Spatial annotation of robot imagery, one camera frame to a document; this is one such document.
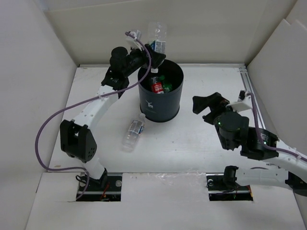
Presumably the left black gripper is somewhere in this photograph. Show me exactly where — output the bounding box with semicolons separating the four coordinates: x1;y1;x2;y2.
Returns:
123;42;165;78

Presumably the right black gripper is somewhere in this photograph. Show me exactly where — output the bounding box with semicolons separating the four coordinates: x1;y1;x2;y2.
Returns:
193;92;243;150

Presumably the clear bottle green blue label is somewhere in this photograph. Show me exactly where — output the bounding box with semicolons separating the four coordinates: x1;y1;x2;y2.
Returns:
148;22;167;73

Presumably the clear bottle red label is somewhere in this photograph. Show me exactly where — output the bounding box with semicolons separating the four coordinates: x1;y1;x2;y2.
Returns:
149;76;164;94

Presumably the green plastic bottle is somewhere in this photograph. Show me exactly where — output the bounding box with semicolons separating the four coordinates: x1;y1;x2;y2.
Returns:
159;75;173;93

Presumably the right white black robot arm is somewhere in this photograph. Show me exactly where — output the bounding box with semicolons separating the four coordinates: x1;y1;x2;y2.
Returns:
192;90;307;196

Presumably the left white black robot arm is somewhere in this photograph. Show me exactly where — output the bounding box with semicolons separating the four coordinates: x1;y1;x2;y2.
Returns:
60;44;166;190

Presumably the dark blue cylindrical bin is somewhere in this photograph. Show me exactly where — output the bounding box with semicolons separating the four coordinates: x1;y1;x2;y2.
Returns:
139;59;184;123

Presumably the clear bottle orange blue label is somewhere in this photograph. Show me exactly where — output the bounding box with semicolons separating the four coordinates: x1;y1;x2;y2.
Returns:
122;113;145;152

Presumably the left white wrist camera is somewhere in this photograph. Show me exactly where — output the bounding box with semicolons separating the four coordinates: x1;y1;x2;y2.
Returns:
125;30;143;50

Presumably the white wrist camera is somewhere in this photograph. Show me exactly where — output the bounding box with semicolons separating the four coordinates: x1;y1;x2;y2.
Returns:
226;90;252;113
125;30;143;50

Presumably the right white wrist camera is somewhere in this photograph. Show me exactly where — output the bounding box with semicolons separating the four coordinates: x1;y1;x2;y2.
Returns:
226;90;252;113

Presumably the aluminium rail right side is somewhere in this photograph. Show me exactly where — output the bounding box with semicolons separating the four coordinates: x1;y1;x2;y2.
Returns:
238;64;267;131

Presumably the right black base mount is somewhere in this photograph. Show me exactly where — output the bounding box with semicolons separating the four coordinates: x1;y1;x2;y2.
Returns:
206;173;253;201

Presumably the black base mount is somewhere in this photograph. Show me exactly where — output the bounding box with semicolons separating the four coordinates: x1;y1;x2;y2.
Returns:
76;173;122;202
206;173;253;201

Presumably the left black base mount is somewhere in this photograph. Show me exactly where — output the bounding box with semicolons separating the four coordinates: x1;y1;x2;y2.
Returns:
76;173;122;202

